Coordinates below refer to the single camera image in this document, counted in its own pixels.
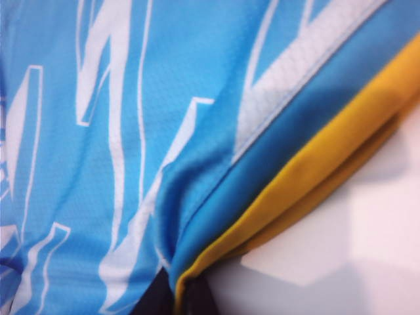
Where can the light blue soccer jersey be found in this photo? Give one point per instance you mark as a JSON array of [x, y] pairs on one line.
[[164, 115]]

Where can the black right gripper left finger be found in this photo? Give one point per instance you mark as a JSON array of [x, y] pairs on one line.
[[159, 295]]

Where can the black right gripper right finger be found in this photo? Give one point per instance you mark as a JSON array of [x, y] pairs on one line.
[[195, 297]]

